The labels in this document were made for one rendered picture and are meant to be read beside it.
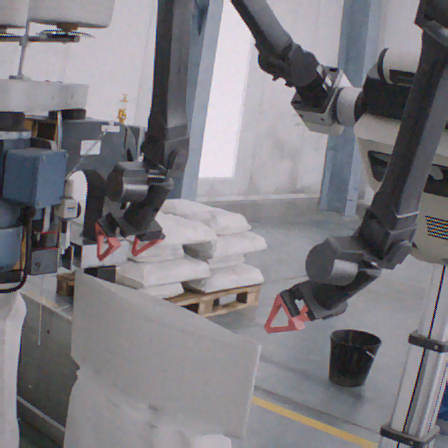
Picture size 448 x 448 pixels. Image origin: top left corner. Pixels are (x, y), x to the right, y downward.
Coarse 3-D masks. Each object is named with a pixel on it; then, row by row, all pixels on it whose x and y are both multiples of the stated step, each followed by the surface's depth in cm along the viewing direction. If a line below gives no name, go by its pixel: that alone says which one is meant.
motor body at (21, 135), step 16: (0, 128) 116; (16, 128) 120; (0, 144) 112; (16, 144) 115; (0, 160) 113; (0, 176) 113; (0, 192) 114; (0, 208) 115; (16, 208) 120; (0, 224) 116; (16, 224) 120; (0, 240) 115; (16, 240) 119; (0, 256) 116; (16, 256) 120; (0, 272) 118
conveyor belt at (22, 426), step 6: (18, 420) 206; (18, 426) 202; (24, 426) 203; (30, 426) 204; (24, 432) 199; (30, 432) 200; (36, 432) 201; (24, 438) 195; (30, 438) 196; (36, 438) 197; (42, 438) 198; (48, 438) 198; (24, 444) 192; (30, 444) 193; (36, 444) 193; (42, 444) 194; (48, 444) 195; (54, 444) 196
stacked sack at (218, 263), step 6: (198, 258) 488; (216, 258) 491; (222, 258) 496; (228, 258) 500; (234, 258) 505; (240, 258) 510; (210, 264) 485; (216, 264) 490; (222, 264) 495; (228, 264) 501; (234, 264) 507
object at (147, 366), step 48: (96, 288) 147; (96, 336) 148; (144, 336) 135; (192, 336) 130; (240, 336) 127; (96, 384) 144; (144, 384) 137; (192, 384) 131; (240, 384) 126; (96, 432) 141; (144, 432) 132; (192, 432) 129; (240, 432) 127
